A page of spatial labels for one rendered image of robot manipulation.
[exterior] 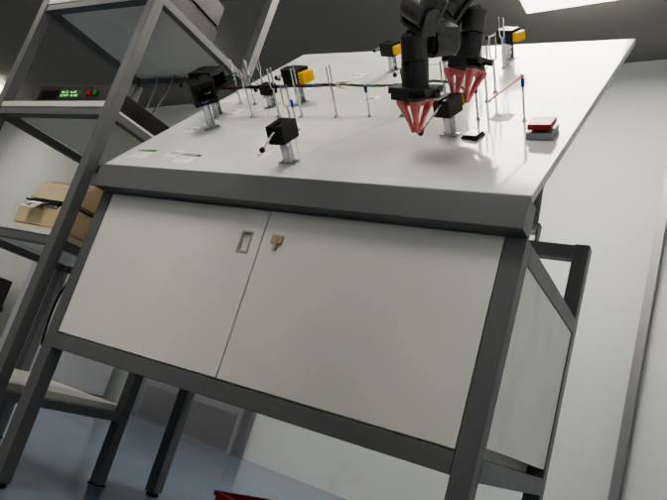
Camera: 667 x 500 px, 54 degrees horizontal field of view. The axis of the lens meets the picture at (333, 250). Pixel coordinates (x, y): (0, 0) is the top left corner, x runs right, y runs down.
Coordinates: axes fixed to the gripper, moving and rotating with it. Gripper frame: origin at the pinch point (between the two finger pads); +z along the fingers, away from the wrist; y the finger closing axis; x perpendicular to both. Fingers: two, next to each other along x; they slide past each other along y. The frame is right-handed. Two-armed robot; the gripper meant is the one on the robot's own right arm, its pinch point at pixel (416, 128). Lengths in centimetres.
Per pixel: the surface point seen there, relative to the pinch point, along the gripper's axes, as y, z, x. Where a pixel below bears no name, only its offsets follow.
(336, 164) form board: 15.8, 7.7, 8.9
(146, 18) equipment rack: 96, -24, 1
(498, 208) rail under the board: -27.2, 9.6, 12.5
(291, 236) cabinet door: 17.3, 20.8, 23.8
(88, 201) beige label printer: 96, 24, 31
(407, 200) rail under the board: -9.0, 10.2, 15.8
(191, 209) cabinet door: 49, 19, 27
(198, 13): 109, -23, -27
